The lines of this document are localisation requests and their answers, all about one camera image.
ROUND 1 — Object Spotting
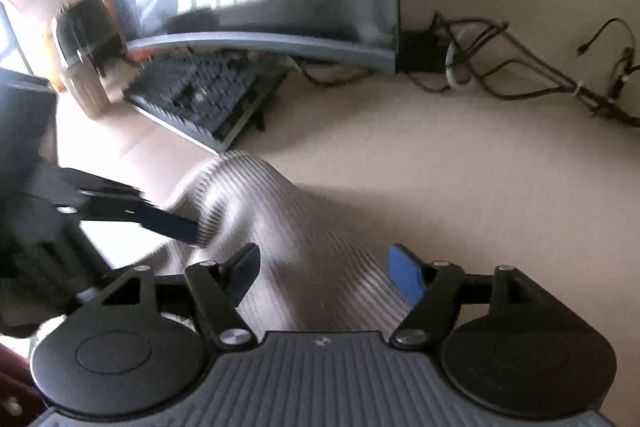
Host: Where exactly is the beige ribbed knit garment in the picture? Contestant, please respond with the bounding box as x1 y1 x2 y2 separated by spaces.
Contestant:
140 150 411 337

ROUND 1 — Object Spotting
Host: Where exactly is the black computer keyboard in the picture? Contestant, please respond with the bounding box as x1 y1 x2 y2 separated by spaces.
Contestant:
124 52 288 153

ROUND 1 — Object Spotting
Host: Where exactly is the black power adapter box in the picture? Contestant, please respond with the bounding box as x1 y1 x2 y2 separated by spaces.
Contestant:
396 30 449 74

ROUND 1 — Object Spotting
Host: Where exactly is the white cable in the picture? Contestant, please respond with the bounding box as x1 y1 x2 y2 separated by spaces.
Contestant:
444 24 484 89

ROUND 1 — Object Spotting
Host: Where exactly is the tangled black cable bundle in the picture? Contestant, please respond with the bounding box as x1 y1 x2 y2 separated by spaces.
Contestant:
299 11 640 128

